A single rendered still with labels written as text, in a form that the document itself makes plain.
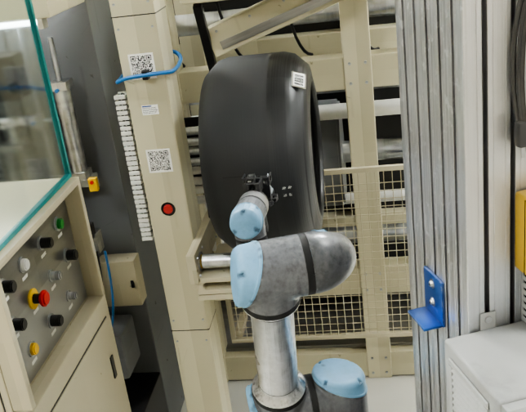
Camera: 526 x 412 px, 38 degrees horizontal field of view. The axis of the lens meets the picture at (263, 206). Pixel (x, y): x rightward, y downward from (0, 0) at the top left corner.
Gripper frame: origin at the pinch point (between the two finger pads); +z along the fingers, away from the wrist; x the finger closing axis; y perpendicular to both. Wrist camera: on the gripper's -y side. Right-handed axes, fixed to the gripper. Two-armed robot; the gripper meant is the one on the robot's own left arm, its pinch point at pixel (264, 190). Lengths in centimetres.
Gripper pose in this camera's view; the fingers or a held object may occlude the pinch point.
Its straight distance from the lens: 207.6
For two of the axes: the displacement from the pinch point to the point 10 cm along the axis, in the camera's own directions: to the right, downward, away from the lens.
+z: 1.2, -3.0, 9.5
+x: -9.9, 0.6, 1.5
